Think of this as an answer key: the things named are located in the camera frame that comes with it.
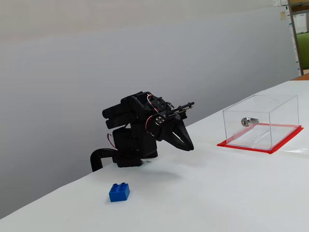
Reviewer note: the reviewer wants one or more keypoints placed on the silver cam lock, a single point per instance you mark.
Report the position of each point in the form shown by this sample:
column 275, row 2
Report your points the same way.
column 246, row 122

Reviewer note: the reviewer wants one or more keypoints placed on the red base plate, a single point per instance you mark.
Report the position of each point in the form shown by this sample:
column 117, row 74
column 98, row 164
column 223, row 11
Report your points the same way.
column 285, row 142

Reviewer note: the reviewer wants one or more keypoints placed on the green upholstered seat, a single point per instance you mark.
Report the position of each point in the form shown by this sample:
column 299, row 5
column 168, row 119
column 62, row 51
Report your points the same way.
column 303, row 50

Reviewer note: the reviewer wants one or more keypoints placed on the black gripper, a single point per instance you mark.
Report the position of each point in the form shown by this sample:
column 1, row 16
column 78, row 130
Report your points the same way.
column 168, row 128

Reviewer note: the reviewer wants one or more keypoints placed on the brown wooden table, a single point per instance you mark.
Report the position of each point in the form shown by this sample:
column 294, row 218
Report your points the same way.
column 301, row 77

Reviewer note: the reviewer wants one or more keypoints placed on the white cardboard box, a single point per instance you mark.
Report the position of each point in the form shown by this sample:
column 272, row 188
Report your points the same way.
column 300, row 23

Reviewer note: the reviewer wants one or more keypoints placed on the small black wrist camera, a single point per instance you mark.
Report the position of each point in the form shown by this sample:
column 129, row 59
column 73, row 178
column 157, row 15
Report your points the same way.
column 183, row 114

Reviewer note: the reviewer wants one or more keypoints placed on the grey metal shelf post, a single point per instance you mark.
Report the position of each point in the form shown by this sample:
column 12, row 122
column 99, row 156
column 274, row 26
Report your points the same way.
column 295, row 36

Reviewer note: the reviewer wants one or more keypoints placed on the white paper label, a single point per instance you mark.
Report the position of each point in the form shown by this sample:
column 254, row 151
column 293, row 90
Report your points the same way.
column 277, row 2

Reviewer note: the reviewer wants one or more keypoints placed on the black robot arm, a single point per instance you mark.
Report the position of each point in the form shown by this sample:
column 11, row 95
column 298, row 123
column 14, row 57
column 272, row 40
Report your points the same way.
column 130, row 145

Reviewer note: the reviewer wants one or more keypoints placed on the tan sticky note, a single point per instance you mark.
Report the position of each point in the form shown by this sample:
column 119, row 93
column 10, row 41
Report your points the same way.
column 283, row 15

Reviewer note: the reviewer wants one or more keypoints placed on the blue lego brick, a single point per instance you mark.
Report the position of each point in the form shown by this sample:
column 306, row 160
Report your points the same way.
column 118, row 194

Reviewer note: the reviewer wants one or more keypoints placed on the transparent plastic box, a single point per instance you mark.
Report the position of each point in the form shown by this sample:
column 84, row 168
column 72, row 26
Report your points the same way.
column 277, row 116

